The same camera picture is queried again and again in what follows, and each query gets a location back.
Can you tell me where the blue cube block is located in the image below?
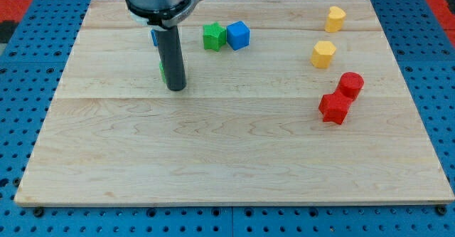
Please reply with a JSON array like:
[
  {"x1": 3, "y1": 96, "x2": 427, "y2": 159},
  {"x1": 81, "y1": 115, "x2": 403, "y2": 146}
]
[{"x1": 227, "y1": 21, "x2": 250, "y2": 51}]

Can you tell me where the red star block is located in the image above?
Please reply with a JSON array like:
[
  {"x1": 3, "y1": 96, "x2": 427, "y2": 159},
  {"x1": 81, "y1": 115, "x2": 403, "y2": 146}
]
[{"x1": 318, "y1": 91, "x2": 353, "y2": 125}]

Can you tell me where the blue block behind rod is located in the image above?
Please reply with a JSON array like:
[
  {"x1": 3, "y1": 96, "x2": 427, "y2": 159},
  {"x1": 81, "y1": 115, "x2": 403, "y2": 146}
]
[{"x1": 150, "y1": 29, "x2": 159, "y2": 47}]

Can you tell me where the red cylinder block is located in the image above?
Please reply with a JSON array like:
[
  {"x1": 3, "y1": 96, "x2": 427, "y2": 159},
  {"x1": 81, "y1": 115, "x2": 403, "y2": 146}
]
[{"x1": 336, "y1": 72, "x2": 365, "y2": 100}]

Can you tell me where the green star block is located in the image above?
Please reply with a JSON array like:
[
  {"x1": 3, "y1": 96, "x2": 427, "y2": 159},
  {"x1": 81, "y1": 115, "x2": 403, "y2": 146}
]
[{"x1": 203, "y1": 22, "x2": 227, "y2": 51}]

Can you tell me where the yellow heart block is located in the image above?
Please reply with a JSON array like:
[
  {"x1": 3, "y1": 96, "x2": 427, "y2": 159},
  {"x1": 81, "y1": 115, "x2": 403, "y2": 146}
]
[{"x1": 324, "y1": 6, "x2": 346, "y2": 33}]

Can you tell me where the light wooden board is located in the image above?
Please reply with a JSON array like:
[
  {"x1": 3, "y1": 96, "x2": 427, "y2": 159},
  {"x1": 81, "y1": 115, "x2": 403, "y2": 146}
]
[{"x1": 15, "y1": 0, "x2": 454, "y2": 207}]

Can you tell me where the yellow hexagon block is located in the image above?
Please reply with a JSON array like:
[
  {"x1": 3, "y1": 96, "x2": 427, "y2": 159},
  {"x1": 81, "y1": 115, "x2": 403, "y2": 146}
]
[{"x1": 310, "y1": 41, "x2": 336, "y2": 68}]

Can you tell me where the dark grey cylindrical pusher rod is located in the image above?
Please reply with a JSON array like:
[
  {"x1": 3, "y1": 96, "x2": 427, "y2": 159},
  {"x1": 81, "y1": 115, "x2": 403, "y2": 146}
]
[{"x1": 155, "y1": 26, "x2": 186, "y2": 91}]

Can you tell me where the green circle block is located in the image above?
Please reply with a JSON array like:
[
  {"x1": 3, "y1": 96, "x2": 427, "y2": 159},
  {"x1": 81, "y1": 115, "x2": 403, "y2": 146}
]
[{"x1": 159, "y1": 61, "x2": 166, "y2": 84}]

